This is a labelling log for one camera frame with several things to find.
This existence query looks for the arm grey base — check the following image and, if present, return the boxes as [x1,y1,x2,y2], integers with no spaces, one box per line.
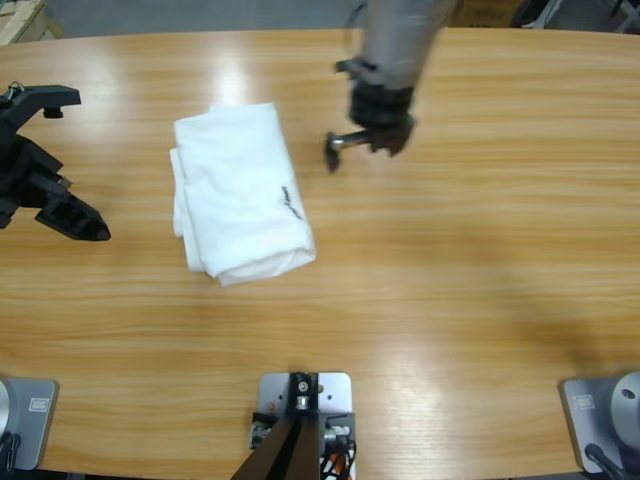
[0,377,60,471]
[558,370,640,474]

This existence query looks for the orange and black cable bundle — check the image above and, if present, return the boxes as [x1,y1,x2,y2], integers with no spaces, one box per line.
[318,438,359,480]

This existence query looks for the silver metal clamp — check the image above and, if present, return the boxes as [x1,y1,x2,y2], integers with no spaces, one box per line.
[249,410,275,450]
[322,412,357,450]

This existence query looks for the dark camera post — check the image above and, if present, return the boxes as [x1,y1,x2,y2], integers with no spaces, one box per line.
[230,370,324,480]

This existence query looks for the white t-shirt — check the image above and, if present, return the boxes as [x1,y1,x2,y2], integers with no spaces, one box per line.
[168,102,317,288]

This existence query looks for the brown cardboard box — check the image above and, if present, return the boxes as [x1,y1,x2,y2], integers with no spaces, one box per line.
[444,0,524,29]

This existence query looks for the white mounting block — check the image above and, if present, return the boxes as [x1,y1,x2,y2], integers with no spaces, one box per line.
[257,370,359,480]

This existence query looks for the black base cable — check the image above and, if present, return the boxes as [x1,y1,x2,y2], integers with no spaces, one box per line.
[583,442,626,480]
[0,432,24,472]

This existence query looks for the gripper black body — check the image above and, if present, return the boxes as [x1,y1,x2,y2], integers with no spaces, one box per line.
[0,130,71,230]
[327,82,418,160]

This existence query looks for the grey metal stand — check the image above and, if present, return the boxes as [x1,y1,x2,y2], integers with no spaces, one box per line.
[608,0,640,35]

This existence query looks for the stacked wooden boards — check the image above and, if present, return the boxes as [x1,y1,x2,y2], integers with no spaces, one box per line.
[0,0,66,46]

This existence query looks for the grey chair leg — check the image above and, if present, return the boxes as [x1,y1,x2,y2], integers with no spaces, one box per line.
[529,0,566,29]

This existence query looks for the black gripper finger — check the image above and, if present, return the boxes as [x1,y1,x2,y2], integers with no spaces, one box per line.
[34,192,112,243]
[324,132,347,175]

